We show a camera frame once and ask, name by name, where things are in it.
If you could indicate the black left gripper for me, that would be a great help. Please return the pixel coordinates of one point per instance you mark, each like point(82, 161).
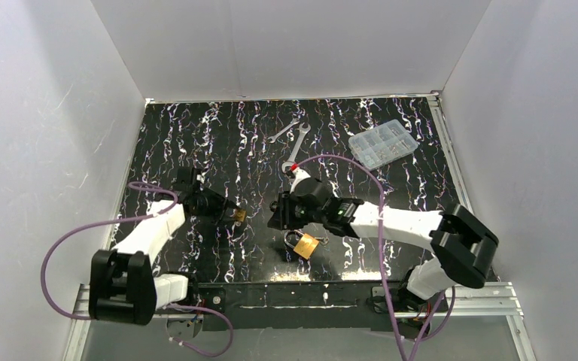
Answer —
point(216, 205)

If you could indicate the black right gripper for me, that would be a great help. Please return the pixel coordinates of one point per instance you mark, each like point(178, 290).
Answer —
point(279, 213)

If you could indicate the small brass padlock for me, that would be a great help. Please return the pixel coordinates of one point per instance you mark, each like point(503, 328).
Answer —
point(239, 216)

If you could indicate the large brass padlock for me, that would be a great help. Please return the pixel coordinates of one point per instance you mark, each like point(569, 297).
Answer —
point(303, 244)

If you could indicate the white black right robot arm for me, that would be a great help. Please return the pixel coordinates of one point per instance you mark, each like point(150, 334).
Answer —
point(462, 245)

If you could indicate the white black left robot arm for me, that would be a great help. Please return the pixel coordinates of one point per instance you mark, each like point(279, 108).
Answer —
point(122, 286)

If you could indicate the large silver wrench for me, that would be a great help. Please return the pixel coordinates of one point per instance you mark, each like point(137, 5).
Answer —
point(304, 129)

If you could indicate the small silver wrench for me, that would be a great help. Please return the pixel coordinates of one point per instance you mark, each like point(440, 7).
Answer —
point(273, 138)

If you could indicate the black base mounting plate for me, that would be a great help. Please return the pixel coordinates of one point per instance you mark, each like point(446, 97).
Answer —
point(294, 305)

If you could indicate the clear plastic screw box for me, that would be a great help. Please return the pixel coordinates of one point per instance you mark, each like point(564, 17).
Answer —
point(382, 145)

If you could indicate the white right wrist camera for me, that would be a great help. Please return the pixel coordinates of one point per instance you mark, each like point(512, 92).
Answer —
point(296, 174)

